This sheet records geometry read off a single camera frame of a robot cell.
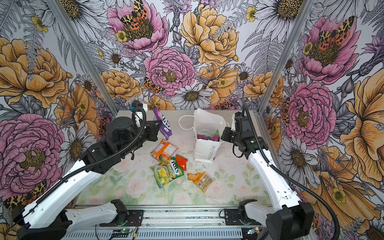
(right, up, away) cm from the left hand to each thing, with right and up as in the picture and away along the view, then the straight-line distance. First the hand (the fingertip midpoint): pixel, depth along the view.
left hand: (161, 127), depth 64 cm
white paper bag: (+22, -2, +37) cm, 43 cm away
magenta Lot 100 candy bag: (+26, -7, +31) cm, 41 cm away
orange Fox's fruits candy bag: (-6, -16, +31) cm, 35 cm away
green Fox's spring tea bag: (-2, -26, +23) cm, 35 cm away
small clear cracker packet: (+19, -31, +21) cm, 42 cm away
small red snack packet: (+6, -21, +28) cm, 36 cm away
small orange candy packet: (+14, -29, +23) cm, 40 cm away
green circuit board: (-20, -49, +7) cm, 54 cm away
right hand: (+29, -5, +14) cm, 33 cm away
